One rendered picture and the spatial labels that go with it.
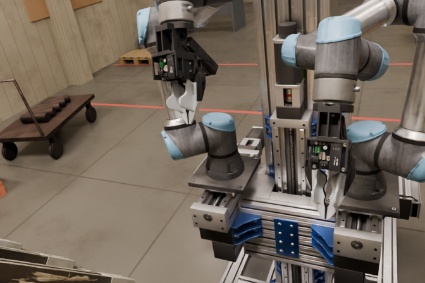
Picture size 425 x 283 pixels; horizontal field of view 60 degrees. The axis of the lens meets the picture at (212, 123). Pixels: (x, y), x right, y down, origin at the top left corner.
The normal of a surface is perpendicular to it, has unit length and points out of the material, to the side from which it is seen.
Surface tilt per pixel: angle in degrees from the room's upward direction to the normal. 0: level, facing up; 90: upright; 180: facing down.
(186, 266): 0
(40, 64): 90
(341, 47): 63
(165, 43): 78
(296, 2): 90
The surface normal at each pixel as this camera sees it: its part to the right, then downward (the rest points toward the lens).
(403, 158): -0.75, 0.17
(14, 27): 0.91, 0.07
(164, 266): -0.14, -0.89
